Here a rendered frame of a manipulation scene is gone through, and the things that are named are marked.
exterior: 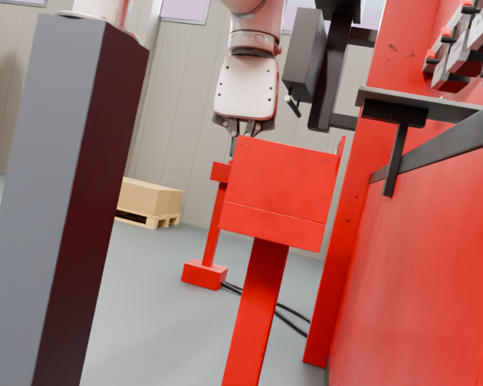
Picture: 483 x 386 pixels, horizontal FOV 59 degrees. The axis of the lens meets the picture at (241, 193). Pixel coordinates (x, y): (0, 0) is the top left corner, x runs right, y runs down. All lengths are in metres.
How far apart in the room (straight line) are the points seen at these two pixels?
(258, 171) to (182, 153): 4.92
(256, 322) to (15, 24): 7.14
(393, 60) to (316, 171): 1.40
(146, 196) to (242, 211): 3.93
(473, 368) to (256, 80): 0.50
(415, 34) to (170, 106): 4.13
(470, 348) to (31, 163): 0.89
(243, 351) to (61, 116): 0.61
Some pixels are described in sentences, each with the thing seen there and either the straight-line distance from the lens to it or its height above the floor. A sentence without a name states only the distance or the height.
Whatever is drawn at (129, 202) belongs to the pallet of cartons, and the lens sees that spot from 4.66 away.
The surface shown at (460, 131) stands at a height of 0.86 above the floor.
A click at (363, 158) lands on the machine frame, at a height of 0.93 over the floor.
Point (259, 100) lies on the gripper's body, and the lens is 0.70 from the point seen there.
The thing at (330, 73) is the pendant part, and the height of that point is 1.42.
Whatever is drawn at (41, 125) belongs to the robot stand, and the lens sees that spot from 1.03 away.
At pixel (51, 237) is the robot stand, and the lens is 1.00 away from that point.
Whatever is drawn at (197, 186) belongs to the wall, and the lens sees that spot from 5.44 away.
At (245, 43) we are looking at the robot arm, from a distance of 0.71.
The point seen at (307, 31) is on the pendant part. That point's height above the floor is 1.48.
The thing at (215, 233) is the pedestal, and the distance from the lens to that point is 2.80.
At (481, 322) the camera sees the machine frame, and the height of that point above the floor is 0.68.
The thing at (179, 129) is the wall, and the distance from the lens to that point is 5.63.
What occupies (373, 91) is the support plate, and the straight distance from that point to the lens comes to 1.01.
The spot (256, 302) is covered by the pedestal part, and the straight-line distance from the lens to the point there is 0.75.
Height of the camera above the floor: 0.75
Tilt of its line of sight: 2 degrees down
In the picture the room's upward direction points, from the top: 13 degrees clockwise
